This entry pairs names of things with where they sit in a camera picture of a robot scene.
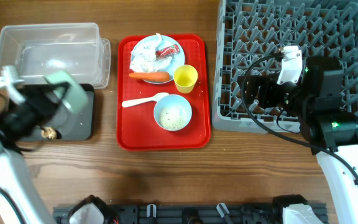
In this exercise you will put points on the red snack wrapper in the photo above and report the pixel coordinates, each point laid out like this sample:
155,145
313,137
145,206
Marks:
167,51

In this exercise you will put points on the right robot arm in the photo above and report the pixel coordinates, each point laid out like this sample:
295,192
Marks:
310,90

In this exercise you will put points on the white plastic spoon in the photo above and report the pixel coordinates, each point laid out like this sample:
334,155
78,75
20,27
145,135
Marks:
134,102

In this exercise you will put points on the orange carrot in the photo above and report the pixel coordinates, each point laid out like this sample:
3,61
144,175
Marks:
151,76

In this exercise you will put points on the clear plastic waste bin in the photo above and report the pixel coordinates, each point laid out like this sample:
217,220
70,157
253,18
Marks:
37,50

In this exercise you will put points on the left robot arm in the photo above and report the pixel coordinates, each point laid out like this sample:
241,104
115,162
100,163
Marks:
19,199

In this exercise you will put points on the black waste tray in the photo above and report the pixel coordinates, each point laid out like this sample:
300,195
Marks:
69,126

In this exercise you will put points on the brown food scrap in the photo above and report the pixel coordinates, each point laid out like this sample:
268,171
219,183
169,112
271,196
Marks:
49,133

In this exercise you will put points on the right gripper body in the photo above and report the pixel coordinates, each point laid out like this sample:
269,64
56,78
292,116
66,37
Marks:
258,91

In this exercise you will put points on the white napkin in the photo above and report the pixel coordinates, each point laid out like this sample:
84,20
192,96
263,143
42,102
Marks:
144,58

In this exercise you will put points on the light blue plate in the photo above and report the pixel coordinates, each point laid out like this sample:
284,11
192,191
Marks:
178,59

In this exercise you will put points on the yellow plastic cup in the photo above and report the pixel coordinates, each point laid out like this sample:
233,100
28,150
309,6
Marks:
185,78

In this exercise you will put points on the green bowl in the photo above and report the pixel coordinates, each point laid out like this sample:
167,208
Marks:
76,98

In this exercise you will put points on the light blue bowl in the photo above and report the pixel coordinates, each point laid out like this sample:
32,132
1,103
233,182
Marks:
176,101

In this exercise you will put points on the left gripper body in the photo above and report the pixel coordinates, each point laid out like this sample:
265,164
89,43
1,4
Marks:
46,104

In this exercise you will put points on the red serving tray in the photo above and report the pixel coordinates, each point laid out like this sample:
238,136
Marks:
136,128

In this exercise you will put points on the grey dishwasher rack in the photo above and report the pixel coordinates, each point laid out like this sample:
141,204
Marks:
247,31

